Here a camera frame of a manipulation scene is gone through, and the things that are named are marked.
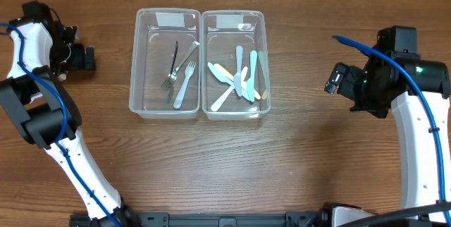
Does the light blue plastic knife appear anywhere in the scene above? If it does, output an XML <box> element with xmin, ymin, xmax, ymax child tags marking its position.
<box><xmin>234</xmin><ymin>45</ymin><xmax>243</xmax><ymax>97</ymax></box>

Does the metal fork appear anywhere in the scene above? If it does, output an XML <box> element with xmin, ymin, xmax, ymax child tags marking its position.
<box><xmin>162</xmin><ymin>41</ymin><xmax>199</xmax><ymax>89</ymax></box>
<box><xmin>58</xmin><ymin>73</ymin><xmax>67</xmax><ymax>82</ymax></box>

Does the blue cable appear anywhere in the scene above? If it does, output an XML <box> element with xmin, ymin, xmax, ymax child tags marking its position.
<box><xmin>0</xmin><ymin>22</ymin><xmax>123</xmax><ymax>227</ymax></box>
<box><xmin>332</xmin><ymin>35</ymin><xmax>451</xmax><ymax>226</ymax></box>

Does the teal plastic knife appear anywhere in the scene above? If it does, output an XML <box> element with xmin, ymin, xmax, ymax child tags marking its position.
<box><xmin>247</xmin><ymin>50</ymin><xmax>258</xmax><ymax>102</ymax></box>

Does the left clear plastic container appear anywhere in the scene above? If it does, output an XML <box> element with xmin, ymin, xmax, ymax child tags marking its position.
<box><xmin>129</xmin><ymin>8</ymin><xmax>201</xmax><ymax>119</ymax></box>

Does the black hose bottom right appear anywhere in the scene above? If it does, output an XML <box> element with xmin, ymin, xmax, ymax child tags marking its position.
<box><xmin>338</xmin><ymin>201</ymin><xmax>451</xmax><ymax>227</ymax></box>

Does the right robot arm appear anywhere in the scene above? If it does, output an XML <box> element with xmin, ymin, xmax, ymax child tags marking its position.
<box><xmin>315</xmin><ymin>25</ymin><xmax>450</xmax><ymax>226</ymax></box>

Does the left blue cable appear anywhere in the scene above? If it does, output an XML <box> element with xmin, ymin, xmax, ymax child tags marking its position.
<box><xmin>0</xmin><ymin>22</ymin><xmax>123</xmax><ymax>227</ymax></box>

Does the white plastic knife in container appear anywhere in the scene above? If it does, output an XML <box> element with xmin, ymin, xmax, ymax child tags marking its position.
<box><xmin>211</xmin><ymin>63</ymin><xmax>233</xmax><ymax>112</ymax></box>

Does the yellow plastic knife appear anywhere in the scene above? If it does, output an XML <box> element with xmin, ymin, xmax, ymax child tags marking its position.
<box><xmin>214</xmin><ymin>63</ymin><xmax>261</xmax><ymax>100</ymax></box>

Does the right blue cable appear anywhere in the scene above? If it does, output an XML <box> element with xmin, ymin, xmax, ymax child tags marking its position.
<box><xmin>332</xmin><ymin>35</ymin><xmax>451</xmax><ymax>226</ymax></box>

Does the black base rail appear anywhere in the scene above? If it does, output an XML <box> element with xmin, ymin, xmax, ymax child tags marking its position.
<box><xmin>68</xmin><ymin>202</ymin><xmax>328</xmax><ymax>227</ymax></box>

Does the pale green plastic knife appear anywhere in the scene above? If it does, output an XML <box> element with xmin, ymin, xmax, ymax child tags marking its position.
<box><xmin>258</xmin><ymin>51</ymin><xmax>268</xmax><ymax>99</ymax></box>

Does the white plastic fork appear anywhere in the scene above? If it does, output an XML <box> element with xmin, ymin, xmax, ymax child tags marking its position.
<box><xmin>173</xmin><ymin>61</ymin><xmax>196</xmax><ymax>109</ymax></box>

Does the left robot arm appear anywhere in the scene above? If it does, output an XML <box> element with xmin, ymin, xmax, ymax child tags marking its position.
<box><xmin>1</xmin><ymin>1</ymin><xmax>142</xmax><ymax>226</ymax></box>

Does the black plastic utensil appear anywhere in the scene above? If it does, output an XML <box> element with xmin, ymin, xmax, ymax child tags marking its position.
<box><xmin>166</xmin><ymin>41</ymin><xmax>178</xmax><ymax>104</ymax></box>

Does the white plastic knife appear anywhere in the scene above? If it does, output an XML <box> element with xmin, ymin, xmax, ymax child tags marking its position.
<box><xmin>207</xmin><ymin>62</ymin><xmax>235</xmax><ymax>90</ymax></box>
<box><xmin>211</xmin><ymin>63</ymin><xmax>233</xmax><ymax>112</ymax></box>

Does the right clear plastic container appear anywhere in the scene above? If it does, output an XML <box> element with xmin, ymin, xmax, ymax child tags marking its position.
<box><xmin>201</xmin><ymin>10</ymin><xmax>271</xmax><ymax>120</ymax></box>

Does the clear plastic container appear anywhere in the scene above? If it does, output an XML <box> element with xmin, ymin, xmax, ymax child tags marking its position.
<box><xmin>129</xmin><ymin>8</ymin><xmax>201</xmax><ymax>119</ymax></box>
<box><xmin>201</xmin><ymin>10</ymin><xmax>271</xmax><ymax>120</ymax></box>

